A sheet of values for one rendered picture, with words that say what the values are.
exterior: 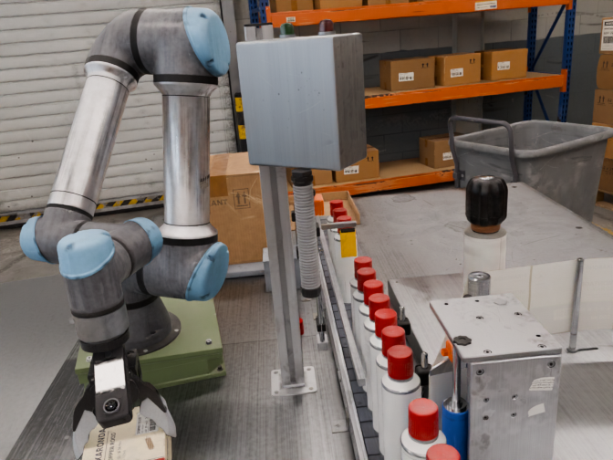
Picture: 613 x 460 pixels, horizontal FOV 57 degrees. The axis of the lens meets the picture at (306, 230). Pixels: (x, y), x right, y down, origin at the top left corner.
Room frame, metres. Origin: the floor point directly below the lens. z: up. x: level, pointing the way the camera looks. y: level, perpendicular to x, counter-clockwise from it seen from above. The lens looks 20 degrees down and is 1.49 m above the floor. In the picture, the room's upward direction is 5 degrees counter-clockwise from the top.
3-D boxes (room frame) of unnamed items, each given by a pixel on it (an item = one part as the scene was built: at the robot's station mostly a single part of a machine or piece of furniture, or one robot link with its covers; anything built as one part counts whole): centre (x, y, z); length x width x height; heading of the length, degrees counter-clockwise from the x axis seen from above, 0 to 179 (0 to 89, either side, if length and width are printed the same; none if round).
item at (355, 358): (1.30, -0.04, 0.96); 1.07 x 0.01 x 0.01; 2
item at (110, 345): (0.76, 0.32, 1.02); 0.09 x 0.08 x 0.12; 12
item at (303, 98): (0.90, -0.01, 1.38); 0.17 x 0.10 x 0.19; 57
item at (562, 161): (3.29, -1.34, 0.48); 0.89 x 0.63 x 0.96; 121
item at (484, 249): (1.10, -0.37, 1.03); 0.09 x 0.09 x 0.30
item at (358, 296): (0.90, -0.10, 0.98); 0.05 x 0.05 x 0.20
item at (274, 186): (0.96, 0.05, 1.16); 0.04 x 0.04 x 0.67; 2
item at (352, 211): (2.01, -0.05, 0.85); 0.30 x 0.26 x 0.04; 2
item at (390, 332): (0.69, -0.11, 0.98); 0.05 x 0.05 x 0.20
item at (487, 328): (0.59, -0.21, 1.14); 0.14 x 0.11 x 0.01; 2
